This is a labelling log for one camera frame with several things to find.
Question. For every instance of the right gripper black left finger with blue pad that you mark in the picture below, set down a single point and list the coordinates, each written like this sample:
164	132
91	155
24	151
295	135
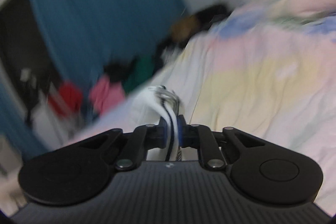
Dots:
79	172

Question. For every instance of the black garment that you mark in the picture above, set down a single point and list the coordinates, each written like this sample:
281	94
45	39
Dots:
120	71

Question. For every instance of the blue curtain right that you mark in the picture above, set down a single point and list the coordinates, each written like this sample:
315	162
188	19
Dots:
82	36

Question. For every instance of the white knit zip jacket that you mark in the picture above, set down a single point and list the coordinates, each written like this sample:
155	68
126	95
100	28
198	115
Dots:
150	106

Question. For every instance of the pink garment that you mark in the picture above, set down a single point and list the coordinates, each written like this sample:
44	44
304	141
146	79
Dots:
105	95

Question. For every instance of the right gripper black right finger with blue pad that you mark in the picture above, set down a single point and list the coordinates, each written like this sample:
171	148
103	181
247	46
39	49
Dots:
259	170

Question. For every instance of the pastel rainbow bed sheet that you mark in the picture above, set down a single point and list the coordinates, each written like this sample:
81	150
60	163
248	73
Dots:
268	70

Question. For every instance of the red garment on rack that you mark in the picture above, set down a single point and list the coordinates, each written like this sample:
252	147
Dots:
65	100

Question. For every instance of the green garment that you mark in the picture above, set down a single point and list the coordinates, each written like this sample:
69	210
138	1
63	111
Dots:
141	69

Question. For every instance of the brown paper bag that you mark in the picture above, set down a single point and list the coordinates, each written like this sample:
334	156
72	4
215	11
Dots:
184	28

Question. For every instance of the black bedside chair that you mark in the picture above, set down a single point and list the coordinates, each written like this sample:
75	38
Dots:
207	17

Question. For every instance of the dark window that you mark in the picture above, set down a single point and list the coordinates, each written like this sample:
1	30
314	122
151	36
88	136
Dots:
27	70

